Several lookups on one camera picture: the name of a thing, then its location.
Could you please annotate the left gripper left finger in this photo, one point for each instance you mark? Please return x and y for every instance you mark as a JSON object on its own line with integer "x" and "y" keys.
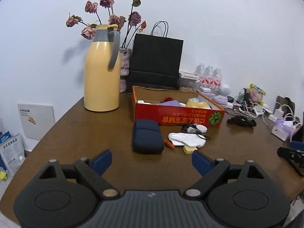
{"x": 89, "y": 172}

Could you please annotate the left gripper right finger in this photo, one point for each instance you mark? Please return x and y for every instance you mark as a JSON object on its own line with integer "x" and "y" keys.
{"x": 213, "y": 174}

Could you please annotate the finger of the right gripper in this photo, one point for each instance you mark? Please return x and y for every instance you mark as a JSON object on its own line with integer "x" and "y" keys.
{"x": 297, "y": 145}
{"x": 293, "y": 157}

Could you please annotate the small yellow cube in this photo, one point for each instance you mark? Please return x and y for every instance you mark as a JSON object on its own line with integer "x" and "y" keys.
{"x": 189, "y": 150}

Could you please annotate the white cloth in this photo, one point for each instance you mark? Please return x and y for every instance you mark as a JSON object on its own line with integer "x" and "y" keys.
{"x": 186, "y": 139}

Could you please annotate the white round lid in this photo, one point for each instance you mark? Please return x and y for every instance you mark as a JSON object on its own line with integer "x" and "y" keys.
{"x": 201, "y": 128}

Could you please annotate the navy blue pouch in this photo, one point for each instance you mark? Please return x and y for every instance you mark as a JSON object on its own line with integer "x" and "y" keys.
{"x": 147, "y": 138}

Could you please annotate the yellow white plush toy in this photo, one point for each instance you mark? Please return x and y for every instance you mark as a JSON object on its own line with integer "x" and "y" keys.
{"x": 200, "y": 105}

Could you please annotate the bubble wrap packet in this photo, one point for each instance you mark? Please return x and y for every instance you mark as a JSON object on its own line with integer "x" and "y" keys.
{"x": 195, "y": 100}

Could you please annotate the purple knitted cloth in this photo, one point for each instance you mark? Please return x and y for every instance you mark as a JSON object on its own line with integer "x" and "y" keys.
{"x": 172, "y": 103}

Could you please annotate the red fabric rose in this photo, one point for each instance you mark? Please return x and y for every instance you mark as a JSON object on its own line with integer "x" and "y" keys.
{"x": 168, "y": 99}

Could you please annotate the white purple gift box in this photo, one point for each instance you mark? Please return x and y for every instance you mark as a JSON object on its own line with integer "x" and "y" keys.
{"x": 285, "y": 130}

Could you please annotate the black cloth glove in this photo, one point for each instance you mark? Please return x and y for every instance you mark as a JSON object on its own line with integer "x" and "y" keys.
{"x": 242, "y": 121}

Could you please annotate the snack bag pink yellow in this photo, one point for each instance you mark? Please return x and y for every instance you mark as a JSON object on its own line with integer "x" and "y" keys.
{"x": 256, "y": 94}

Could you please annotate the lilac fluffy scrunchie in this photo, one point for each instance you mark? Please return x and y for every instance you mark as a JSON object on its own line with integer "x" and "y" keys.
{"x": 220, "y": 100}

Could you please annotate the red cardboard box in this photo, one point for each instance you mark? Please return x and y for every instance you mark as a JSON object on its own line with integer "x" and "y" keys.
{"x": 171, "y": 116}

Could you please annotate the white round speaker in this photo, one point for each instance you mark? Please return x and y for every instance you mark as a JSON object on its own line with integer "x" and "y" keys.
{"x": 224, "y": 90}

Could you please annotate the clear cereal container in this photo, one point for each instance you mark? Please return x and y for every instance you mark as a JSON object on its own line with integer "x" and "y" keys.
{"x": 188, "y": 85}

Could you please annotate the water bottle middle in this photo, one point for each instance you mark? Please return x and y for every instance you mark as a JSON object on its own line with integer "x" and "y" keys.
{"x": 208, "y": 81}

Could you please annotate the water bottle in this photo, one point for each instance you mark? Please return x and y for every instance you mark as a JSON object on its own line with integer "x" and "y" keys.
{"x": 217, "y": 79}
{"x": 200, "y": 72}
{"x": 208, "y": 81}

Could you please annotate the water bottle right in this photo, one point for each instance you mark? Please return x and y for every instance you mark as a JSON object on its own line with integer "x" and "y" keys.
{"x": 217, "y": 79}

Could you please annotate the yellow thermos jug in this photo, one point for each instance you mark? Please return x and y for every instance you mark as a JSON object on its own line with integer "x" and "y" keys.
{"x": 102, "y": 70}

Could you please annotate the water bottle left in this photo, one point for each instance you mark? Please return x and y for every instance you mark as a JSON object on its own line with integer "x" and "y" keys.
{"x": 200, "y": 72}

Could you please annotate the black paper shopping bag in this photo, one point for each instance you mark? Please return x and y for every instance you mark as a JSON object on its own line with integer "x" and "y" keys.
{"x": 155, "y": 60}

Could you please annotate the dried pink rose bouquet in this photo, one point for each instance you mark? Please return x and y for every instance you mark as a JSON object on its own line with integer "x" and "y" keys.
{"x": 133, "y": 22}

